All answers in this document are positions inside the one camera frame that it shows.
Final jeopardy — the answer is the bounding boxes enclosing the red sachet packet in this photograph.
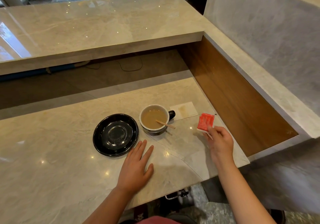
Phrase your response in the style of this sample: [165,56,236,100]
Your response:
[197,113,216,140]

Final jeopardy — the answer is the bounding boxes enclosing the blue pipe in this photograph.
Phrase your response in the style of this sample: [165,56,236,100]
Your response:
[0,63,76,82]

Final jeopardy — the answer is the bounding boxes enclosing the metal bracket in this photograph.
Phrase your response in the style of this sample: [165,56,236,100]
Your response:
[164,186,192,200]

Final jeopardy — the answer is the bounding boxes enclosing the person's right forearm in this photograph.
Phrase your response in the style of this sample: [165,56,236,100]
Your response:
[216,156,277,224]

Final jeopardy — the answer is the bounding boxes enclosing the black cable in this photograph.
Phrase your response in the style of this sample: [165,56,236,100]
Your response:
[117,53,143,72]

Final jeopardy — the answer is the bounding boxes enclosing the wooden side panel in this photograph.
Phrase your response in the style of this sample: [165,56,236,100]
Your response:
[178,36,299,157]

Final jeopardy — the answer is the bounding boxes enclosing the person's right hand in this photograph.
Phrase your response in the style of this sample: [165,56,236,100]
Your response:
[203,126,234,167]

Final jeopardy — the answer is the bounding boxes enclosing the white stained paper napkin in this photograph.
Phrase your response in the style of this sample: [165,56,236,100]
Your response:
[169,101,199,121]

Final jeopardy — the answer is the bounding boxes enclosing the milky coffee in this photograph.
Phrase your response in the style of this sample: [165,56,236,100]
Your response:
[142,108,168,130]

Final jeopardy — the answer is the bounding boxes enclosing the black coffee cup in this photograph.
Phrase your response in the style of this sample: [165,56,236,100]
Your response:
[139,104,176,134]

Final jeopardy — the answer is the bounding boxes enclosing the person's dark shoe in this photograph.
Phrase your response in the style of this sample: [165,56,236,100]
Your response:
[268,208,286,224]

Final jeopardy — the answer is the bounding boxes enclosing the person's left forearm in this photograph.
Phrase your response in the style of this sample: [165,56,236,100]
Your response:
[84,185,136,224]

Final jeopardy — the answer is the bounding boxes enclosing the person's pink shorts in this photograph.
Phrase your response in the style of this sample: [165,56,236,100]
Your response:
[135,215,183,224]

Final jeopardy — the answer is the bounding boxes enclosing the person's left hand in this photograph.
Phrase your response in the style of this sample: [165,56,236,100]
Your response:
[117,139,154,194]

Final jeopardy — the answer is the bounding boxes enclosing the black saucer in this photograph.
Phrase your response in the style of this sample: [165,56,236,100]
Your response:
[93,113,139,157]

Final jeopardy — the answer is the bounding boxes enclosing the wooden stir stick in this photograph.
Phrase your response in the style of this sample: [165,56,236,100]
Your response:
[155,120,176,129]

